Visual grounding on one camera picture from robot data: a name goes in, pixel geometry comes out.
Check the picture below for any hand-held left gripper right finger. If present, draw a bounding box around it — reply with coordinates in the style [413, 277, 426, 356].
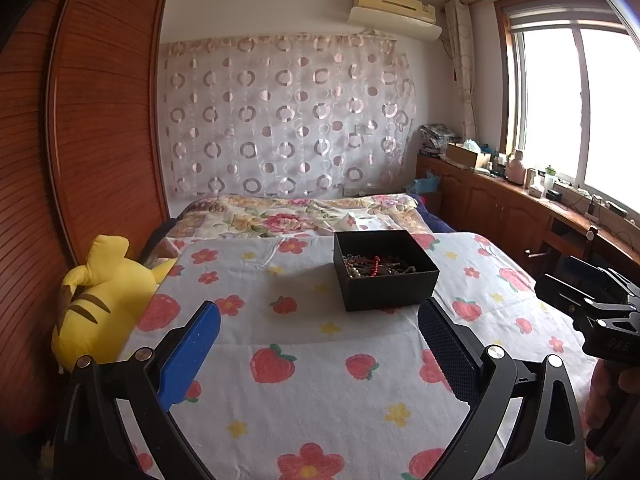
[417, 297, 586, 480]

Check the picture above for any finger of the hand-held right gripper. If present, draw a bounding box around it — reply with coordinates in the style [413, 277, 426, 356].
[562, 255, 616, 283]
[535, 274, 596, 318]

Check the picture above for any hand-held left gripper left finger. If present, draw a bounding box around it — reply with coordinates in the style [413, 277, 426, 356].
[52, 300, 222, 480]

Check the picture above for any black jewelry box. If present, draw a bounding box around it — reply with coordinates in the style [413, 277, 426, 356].
[333, 230, 440, 312]

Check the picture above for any red string bracelet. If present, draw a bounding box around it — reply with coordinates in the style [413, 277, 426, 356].
[349, 255, 385, 277]

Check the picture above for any person's right hand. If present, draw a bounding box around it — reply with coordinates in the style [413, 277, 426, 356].
[586, 367, 640, 432]

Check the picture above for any wooden chair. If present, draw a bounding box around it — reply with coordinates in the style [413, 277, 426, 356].
[525, 225, 598, 281]

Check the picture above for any long wooden cabinet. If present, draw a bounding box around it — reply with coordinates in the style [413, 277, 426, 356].
[415, 152, 640, 281]

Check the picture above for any yellow plush toy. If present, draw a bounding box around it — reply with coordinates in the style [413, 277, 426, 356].
[51, 233, 178, 373]

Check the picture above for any strawberry print blanket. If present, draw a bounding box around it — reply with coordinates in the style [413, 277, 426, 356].
[115, 231, 601, 480]

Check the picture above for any pink container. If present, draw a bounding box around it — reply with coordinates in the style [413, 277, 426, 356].
[505, 150, 528, 183]

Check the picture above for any dark blue bed sheet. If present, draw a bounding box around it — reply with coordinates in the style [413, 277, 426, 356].
[417, 205, 456, 233]

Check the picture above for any cardboard box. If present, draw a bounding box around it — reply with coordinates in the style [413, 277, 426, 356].
[445, 142, 492, 168]

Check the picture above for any floral quilt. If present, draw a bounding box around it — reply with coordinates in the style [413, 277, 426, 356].
[172, 192, 433, 251]

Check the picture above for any window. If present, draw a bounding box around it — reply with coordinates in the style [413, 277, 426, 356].
[495, 0, 640, 211]

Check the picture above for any blue plastic bag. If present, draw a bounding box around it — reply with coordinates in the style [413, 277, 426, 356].
[406, 172, 441, 193]

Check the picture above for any stack of folded clothes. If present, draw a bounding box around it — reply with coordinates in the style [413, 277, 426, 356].
[419, 122, 461, 156]

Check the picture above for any patterned window curtain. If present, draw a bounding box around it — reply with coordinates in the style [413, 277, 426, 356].
[444, 0, 478, 143]

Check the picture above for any circle patterned sheer curtain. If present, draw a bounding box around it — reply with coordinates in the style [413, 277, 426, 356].
[159, 32, 417, 198]

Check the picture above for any wooden louvred wardrobe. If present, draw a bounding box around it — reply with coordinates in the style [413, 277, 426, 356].
[0, 0, 171, 431]

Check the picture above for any wall air conditioner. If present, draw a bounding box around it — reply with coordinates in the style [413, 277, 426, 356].
[347, 0, 443, 41]

